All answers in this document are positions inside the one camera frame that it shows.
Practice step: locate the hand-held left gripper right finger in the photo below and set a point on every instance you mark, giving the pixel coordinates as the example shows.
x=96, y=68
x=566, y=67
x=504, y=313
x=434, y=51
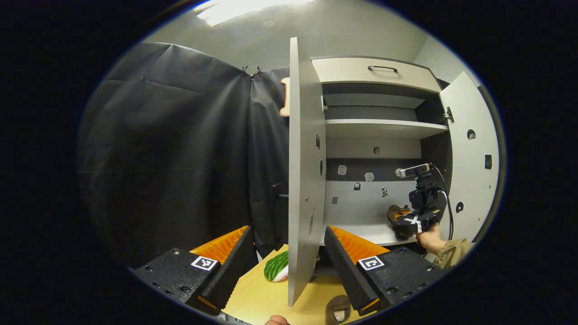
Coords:
x=345, y=266

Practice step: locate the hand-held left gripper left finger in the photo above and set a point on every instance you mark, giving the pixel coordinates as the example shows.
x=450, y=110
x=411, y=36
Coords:
x=235, y=266

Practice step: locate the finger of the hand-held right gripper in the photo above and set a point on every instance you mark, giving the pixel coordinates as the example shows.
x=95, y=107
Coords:
x=403, y=214

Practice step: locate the brown fuzzy shoe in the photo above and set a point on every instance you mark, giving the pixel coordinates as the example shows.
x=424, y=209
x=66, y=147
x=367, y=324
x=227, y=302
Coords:
x=393, y=212
x=338, y=309

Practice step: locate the white cabinet door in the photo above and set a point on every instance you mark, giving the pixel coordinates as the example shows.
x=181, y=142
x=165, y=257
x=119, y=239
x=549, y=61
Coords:
x=305, y=135
x=474, y=180

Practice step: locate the white shoe cabinet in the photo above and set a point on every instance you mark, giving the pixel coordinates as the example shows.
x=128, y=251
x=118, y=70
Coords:
x=379, y=128

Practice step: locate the beige cabinet drawer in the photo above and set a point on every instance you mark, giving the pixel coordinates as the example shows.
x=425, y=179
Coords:
x=352, y=72

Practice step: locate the green striped watermelon toy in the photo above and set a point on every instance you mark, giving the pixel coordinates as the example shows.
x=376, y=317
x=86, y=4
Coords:
x=274, y=268

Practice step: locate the black backdrop cloth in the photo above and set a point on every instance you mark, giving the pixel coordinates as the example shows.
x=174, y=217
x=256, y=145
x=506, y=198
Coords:
x=171, y=149

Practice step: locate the ceiling light panel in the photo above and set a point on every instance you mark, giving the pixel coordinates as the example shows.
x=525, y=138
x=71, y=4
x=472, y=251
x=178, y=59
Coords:
x=253, y=9

